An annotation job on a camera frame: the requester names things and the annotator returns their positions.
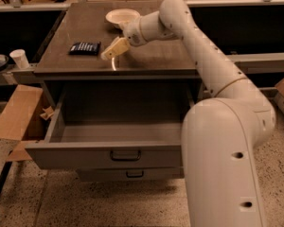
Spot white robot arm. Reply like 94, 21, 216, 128
101, 0, 276, 227

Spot brown cardboard box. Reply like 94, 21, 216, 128
0, 85, 54, 162

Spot open grey top drawer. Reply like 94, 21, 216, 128
27, 80, 192, 169

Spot dark blue rxbar packet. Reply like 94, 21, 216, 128
69, 42, 101, 56

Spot black drawer handle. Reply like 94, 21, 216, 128
126, 170, 144, 179
110, 150, 141, 162

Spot white paper cup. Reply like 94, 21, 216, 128
9, 49, 30, 69

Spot black lower drawer handle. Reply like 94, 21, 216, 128
126, 170, 144, 179

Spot white ceramic bowl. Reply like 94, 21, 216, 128
105, 9, 140, 28

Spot black top drawer handle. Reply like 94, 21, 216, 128
110, 150, 141, 162

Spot grey drawer cabinet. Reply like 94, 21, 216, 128
34, 0, 200, 105

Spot grey lower drawer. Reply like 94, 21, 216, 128
77, 167, 184, 182

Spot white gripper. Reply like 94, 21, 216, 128
100, 16, 148, 61

